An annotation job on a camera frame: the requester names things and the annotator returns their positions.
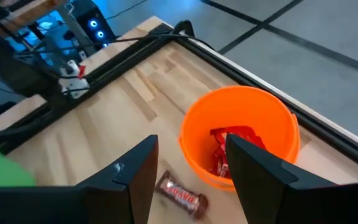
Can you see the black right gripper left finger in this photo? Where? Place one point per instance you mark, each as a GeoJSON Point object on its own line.
{"type": "Point", "coordinates": [141, 174]}

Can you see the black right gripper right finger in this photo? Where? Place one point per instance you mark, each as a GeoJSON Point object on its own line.
{"type": "Point", "coordinates": [253, 180]}

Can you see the red candy packet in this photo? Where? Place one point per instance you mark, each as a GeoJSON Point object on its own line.
{"type": "Point", "coordinates": [247, 132]}
{"type": "Point", "coordinates": [218, 161]}

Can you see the dark brown candy bar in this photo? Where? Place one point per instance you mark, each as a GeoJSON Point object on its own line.
{"type": "Point", "coordinates": [182, 196]}

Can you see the orange pumpkin face bucket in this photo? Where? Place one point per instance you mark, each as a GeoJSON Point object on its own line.
{"type": "Point", "coordinates": [238, 105]}

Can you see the green plastic bucket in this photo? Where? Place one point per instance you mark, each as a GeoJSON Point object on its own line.
{"type": "Point", "coordinates": [2, 168]}

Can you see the black computer tower blue lights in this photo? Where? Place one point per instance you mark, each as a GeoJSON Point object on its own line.
{"type": "Point", "coordinates": [96, 28]}

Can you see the wooden background table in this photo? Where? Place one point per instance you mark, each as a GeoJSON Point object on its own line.
{"type": "Point", "coordinates": [33, 9]}

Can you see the black table edge frame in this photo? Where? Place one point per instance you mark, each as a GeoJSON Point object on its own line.
{"type": "Point", "coordinates": [322, 127]}

